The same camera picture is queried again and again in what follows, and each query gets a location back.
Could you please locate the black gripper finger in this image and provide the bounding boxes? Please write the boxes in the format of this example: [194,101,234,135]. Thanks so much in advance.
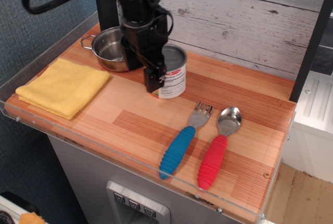
[144,66,167,93]
[122,46,143,71]

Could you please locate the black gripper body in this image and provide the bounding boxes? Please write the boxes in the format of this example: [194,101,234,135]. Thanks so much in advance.
[120,13,168,67]

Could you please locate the toy food can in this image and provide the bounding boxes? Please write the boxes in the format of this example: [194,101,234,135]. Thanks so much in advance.
[151,44,187,99]

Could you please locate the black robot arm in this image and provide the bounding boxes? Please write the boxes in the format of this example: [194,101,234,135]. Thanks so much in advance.
[96,0,173,93]

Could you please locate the small stainless steel pot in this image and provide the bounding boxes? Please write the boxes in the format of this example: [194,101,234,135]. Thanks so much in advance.
[80,26,129,72]

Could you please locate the folded yellow cloth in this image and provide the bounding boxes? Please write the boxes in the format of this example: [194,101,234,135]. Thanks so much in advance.
[16,58,110,120]

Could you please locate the clear acrylic table guard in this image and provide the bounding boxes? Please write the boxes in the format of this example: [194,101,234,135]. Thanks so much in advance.
[4,12,304,223]

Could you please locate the grey toy fridge cabinet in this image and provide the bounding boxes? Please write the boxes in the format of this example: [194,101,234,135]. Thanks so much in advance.
[48,136,236,223]

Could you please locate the silver dispenser button panel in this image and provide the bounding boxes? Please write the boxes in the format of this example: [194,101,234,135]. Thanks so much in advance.
[106,180,171,223]

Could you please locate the white toy sink unit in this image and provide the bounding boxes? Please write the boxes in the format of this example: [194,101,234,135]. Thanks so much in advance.
[281,71,332,182]

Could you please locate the black and orange object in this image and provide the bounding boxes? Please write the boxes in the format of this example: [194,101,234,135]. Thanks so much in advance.
[1,192,46,223]

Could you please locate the black vertical post left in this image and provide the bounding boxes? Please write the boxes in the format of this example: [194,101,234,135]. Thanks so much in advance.
[96,0,120,31]

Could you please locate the black vertical post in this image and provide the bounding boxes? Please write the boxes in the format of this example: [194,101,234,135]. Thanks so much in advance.
[289,0,332,103]
[96,0,120,31]

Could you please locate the blue handled fork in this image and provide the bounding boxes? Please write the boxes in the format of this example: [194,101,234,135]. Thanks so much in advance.
[159,102,214,179]

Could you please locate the red handled spoon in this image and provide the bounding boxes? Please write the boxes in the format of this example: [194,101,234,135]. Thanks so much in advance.
[197,107,242,190]

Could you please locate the black vertical post right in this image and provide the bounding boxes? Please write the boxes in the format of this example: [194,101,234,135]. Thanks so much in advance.
[289,0,332,103]

